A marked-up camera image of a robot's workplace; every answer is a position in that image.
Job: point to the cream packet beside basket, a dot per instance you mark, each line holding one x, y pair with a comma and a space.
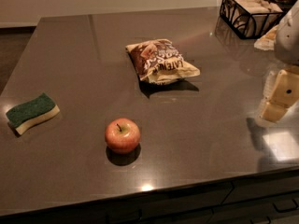
267, 41

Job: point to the white napkin packets in basket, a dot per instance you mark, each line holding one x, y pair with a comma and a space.
253, 10

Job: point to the green and yellow sponge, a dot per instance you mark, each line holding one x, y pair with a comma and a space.
29, 114

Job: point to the black drawer handle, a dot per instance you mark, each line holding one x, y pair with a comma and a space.
286, 206

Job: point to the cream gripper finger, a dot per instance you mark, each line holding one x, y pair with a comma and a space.
286, 89
272, 112

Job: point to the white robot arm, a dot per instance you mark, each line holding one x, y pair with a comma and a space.
286, 50

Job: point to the red apple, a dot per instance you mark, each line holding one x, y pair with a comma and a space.
122, 135

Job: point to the brown chip bag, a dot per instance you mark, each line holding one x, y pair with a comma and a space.
158, 62

